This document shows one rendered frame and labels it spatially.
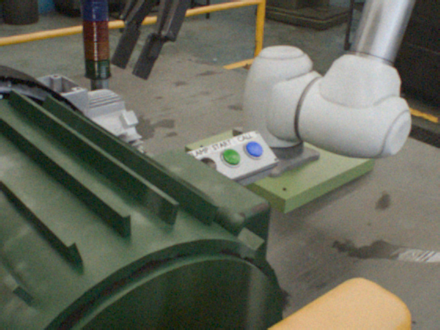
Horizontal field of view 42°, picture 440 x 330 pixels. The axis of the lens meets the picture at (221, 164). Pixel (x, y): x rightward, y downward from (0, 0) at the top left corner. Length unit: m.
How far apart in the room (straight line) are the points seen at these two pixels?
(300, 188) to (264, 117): 0.18
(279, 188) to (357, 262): 0.26
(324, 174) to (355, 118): 0.22
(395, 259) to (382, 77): 0.37
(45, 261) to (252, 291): 0.09
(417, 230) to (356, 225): 0.13
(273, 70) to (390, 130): 0.29
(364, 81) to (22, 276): 1.07
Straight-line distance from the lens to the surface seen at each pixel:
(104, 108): 1.03
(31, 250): 0.23
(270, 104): 1.32
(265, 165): 0.95
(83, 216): 0.24
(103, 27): 1.35
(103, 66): 1.37
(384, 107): 1.23
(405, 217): 1.36
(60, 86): 1.05
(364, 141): 1.23
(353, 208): 1.35
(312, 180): 1.37
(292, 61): 1.32
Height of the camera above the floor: 1.48
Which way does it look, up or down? 27 degrees down
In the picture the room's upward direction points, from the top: 3 degrees clockwise
